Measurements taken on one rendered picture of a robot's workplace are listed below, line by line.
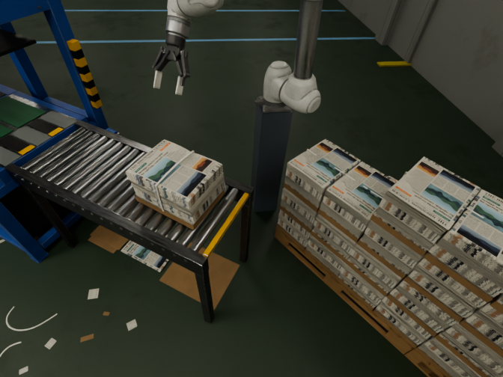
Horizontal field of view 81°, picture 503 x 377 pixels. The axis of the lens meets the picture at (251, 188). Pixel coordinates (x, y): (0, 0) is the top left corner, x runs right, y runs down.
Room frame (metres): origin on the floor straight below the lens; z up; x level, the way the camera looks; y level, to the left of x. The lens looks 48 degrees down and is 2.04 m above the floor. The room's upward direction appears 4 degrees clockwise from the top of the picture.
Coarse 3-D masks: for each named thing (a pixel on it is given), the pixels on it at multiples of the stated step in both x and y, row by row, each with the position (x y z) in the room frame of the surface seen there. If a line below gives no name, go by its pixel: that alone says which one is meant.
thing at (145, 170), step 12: (168, 144) 1.19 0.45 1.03; (144, 156) 1.09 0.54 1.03; (156, 156) 1.09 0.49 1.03; (168, 156) 1.10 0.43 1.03; (132, 168) 1.00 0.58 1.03; (144, 168) 1.00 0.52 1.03; (156, 168) 1.01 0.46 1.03; (132, 180) 0.96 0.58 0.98; (144, 180) 0.93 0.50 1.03; (144, 192) 0.94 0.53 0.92; (156, 204) 0.92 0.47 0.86
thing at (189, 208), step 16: (192, 160) 1.09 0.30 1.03; (208, 160) 1.09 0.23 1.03; (176, 176) 0.97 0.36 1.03; (192, 176) 0.97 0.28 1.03; (208, 176) 0.98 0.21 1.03; (176, 192) 0.87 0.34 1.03; (192, 192) 0.87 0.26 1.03; (208, 192) 0.94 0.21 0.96; (176, 208) 0.86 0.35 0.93; (192, 208) 0.83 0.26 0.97; (192, 224) 0.82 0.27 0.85
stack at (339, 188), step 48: (288, 192) 1.31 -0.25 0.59; (336, 192) 1.12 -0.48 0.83; (384, 192) 1.15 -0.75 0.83; (288, 240) 1.25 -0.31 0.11; (336, 240) 1.01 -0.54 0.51; (384, 240) 0.87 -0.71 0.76; (336, 288) 0.91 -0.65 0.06; (384, 288) 0.76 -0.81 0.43; (432, 288) 0.66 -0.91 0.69; (384, 336) 0.63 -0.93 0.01
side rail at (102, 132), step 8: (80, 120) 1.65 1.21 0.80; (88, 128) 1.58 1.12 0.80; (96, 128) 1.58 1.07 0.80; (112, 136) 1.51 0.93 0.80; (120, 136) 1.51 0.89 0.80; (128, 144) 1.44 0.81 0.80; (136, 144) 1.44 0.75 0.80; (232, 184) 1.15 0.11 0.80; (240, 184) 1.16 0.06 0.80; (240, 192) 1.12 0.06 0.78; (248, 192) 1.10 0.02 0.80; (248, 200) 1.10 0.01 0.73
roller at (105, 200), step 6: (126, 180) 1.13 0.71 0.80; (120, 186) 1.08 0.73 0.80; (126, 186) 1.10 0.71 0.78; (114, 192) 1.03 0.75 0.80; (120, 192) 1.05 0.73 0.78; (102, 198) 0.99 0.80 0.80; (108, 198) 0.99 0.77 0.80; (114, 198) 1.01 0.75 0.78; (102, 204) 0.95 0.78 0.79; (108, 204) 0.97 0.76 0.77
